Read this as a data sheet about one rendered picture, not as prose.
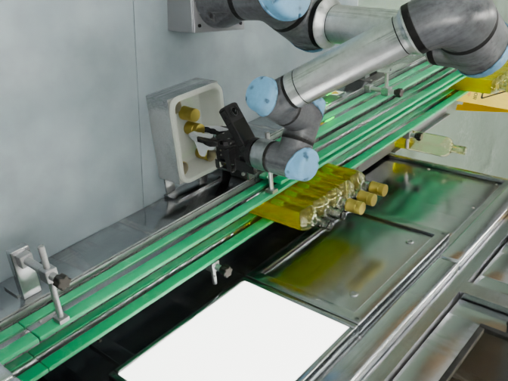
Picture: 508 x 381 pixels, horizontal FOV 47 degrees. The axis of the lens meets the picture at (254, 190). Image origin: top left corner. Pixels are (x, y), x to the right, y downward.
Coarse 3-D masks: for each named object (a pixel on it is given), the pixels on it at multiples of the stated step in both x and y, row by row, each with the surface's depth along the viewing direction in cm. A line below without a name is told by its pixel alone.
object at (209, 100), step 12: (216, 84) 145; (180, 96) 137; (192, 96) 149; (204, 96) 150; (216, 96) 147; (204, 108) 152; (216, 108) 149; (180, 120) 148; (204, 120) 153; (216, 120) 151; (180, 132) 149; (204, 132) 155; (180, 144) 150; (192, 144) 153; (180, 156) 141; (192, 156) 154; (216, 156) 155; (180, 168) 142; (192, 168) 150; (204, 168) 150; (216, 168) 152; (192, 180) 146
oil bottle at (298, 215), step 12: (264, 204) 153; (276, 204) 151; (288, 204) 150; (300, 204) 149; (264, 216) 155; (276, 216) 152; (288, 216) 149; (300, 216) 146; (312, 216) 146; (300, 228) 148
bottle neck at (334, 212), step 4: (328, 208) 149; (332, 208) 149; (336, 208) 149; (328, 212) 149; (332, 212) 148; (336, 212) 147; (340, 212) 147; (344, 212) 148; (328, 216) 150; (332, 216) 149; (336, 216) 148; (340, 216) 147; (344, 216) 149; (340, 220) 147
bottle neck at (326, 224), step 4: (316, 216) 146; (320, 216) 146; (312, 220) 146; (316, 220) 145; (320, 220) 145; (324, 220) 144; (328, 220) 144; (332, 220) 144; (312, 224) 146; (316, 224) 145; (320, 224) 144; (324, 224) 144; (328, 224) 143; (332, 224) 145; (324, 228) 144; (328, 228) 143; (332, 228) 145
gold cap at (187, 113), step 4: (184, 108) 146; (188, 108) 146; (192, 108) 145; (180, 112) 146; (184, 112) 145; (188, 112) 145; (192, 112) 144; (196, 112) 145; (180, 116) 147; (184, 116) 146; (188, 116) 145; (192, 116) 145; (196, 116) 146; (188, 120) 146; (192, 120) 145; (196, 120) 146
